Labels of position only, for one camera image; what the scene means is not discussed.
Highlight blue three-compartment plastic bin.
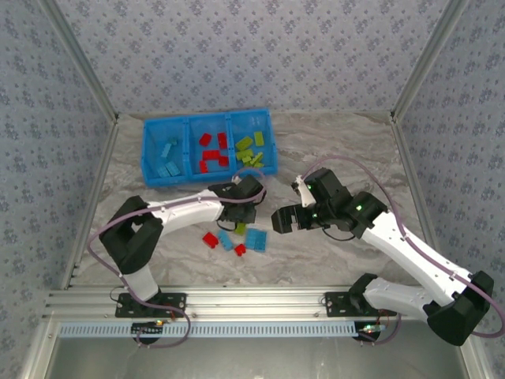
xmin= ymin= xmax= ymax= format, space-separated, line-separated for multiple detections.
xmin=142 ymin=108 xmax=279 ymax=189

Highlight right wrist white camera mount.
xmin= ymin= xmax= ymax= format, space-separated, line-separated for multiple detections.
xmin=290 ymin=175 xmax=317 ymax=207

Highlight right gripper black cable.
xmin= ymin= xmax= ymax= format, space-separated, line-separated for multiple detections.
xmin=320 ymin=224 xmax=357 ymax=242

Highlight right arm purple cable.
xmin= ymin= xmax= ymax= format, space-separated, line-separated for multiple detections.
xmin=297 ymin=156 xmax=496 ymax=348

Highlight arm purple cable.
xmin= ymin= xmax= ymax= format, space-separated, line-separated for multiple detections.
xmin=297 ymin=156 xmax=496 ymax=348
xmin=87 ymin=166 xmax=268 ymax=349

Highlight aluminium extrusion mounting rail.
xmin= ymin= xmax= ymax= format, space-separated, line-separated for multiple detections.
xmin=43 ymin=287 xmax=473 ymax=320

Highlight aluminium table side rail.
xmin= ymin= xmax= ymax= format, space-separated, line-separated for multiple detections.
xmin=61 ymin=116 xmax=122 ymax=291
xmin=390 ymin=114 xmax=453 ymax=288

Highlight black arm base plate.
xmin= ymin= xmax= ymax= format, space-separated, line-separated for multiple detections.
xmin=323 ymin=291 xmax=398 ymax=318
xmin=114 ymin=292 xmax=188 ymax=318

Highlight pale blue slotted cable duct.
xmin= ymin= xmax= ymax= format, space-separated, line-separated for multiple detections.
xmin=58 ymin=321 xmax=358 ymax=339

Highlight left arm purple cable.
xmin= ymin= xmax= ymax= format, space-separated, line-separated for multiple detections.
xmin=87 ymin=166 xmax=268 ymax=349

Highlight aluminium frame post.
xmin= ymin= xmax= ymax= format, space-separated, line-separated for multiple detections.
xmin=390 ymin=0 xmax=473 ymax=122
xmin=39 ymin=0 xmax=120 ymax=122

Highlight aluminium lower frame bar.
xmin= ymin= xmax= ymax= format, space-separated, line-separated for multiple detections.
xmin=451 ymin=318 xmax=492 ymax=379
xmin=19 ymin=319 xmax=60 ymax=379

